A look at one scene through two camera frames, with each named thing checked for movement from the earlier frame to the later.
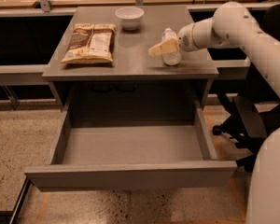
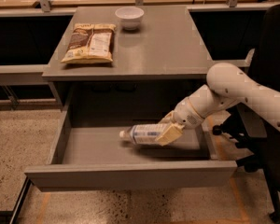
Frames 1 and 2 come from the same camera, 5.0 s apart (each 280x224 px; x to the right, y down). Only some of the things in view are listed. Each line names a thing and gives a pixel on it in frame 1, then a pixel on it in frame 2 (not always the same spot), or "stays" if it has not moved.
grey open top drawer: x=115 y=158 stays
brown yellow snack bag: x=91 y=43 stays
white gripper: x=185 y=38 to x=186 y=115
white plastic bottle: x=175 y=58 to x=143 y=133
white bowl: x=130 y=17 stays
